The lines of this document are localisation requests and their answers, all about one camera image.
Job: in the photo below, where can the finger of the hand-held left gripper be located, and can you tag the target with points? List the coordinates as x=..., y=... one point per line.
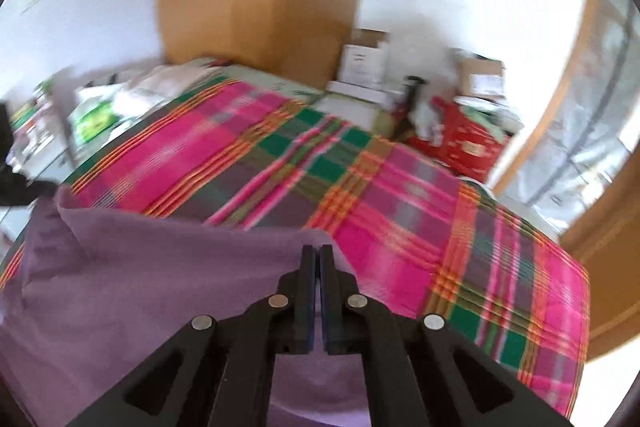
x=25, y=189

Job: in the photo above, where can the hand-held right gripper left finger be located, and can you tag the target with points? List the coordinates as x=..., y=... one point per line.
x=311, y=302

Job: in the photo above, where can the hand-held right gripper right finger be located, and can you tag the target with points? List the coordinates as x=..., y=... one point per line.
x=326, y=302

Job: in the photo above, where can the purple fleece garment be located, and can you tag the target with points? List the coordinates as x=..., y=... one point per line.
x=150, y=282

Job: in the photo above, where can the green packet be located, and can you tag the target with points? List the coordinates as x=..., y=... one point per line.
x=95, y=122

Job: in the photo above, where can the pink green plaid bed sheet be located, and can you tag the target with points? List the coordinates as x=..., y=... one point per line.
x=400, y=207

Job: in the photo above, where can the heap of white bags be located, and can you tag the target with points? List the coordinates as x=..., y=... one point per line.
x=160, y=87

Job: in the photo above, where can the red box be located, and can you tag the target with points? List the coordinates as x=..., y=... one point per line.
x=465, y=142

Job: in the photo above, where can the flat white box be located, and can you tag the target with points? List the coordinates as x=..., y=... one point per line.
x=357, y=92

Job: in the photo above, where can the black spray bottle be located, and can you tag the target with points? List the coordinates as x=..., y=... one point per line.
x=412, y=92

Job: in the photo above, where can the white cardboard box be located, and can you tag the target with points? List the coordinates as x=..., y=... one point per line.
x=360, y=62

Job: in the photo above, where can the pile of white green packets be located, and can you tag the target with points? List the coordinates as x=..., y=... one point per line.
x=500, y=117

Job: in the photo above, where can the brown cardboard box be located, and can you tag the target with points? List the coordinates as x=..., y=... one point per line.
x=480, y=79

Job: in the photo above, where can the wooden door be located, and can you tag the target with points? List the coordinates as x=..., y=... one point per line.
x=610, y=282

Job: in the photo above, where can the clear plastic sheet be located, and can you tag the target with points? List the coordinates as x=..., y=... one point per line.
x=575, y=157

